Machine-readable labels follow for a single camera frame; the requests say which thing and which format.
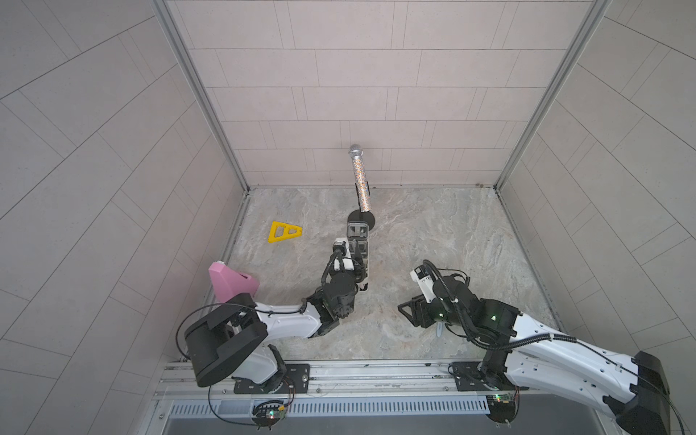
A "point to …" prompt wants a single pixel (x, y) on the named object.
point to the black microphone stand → (357, 216)
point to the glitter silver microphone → (356, 150)
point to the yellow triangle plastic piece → (299, 231)
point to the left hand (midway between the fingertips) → (357, 242)
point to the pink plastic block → (230, 283)
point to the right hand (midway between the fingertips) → (405, 309)
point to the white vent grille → (391, 404)
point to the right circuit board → (502, 407)
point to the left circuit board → (265, 413)
